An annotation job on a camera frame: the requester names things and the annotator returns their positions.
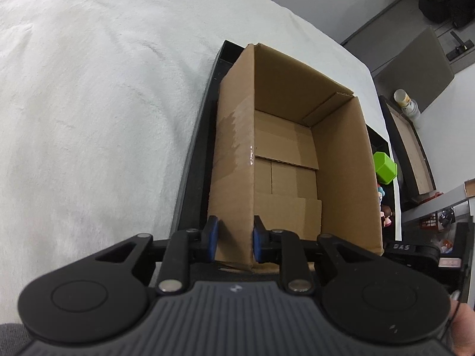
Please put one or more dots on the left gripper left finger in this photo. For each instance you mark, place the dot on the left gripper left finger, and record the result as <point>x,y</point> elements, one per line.
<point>184,248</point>

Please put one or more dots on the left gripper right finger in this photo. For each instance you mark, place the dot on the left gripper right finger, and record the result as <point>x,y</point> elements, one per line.
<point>287,250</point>

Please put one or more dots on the brown pink toy figure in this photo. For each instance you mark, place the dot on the brown pink toy figure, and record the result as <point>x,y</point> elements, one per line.
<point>386,214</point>

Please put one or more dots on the red blue toy figure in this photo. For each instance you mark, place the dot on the red blue toy figure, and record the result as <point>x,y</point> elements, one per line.
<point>381,193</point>

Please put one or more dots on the green plastic cube container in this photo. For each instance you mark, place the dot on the green plastic cube container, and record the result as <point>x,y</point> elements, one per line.
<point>385,168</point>

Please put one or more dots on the brown cardboard box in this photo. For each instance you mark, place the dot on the brown cardboard box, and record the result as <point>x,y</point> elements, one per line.
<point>297,163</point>

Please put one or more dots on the right hand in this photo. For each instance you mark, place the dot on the right hand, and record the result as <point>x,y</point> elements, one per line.
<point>460,337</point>

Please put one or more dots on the black tray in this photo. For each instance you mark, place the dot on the black tray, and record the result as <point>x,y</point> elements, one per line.
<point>200,163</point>

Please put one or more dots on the stacked paper cups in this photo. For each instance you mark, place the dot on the stacked paper cups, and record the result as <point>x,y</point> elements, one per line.
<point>408,106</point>

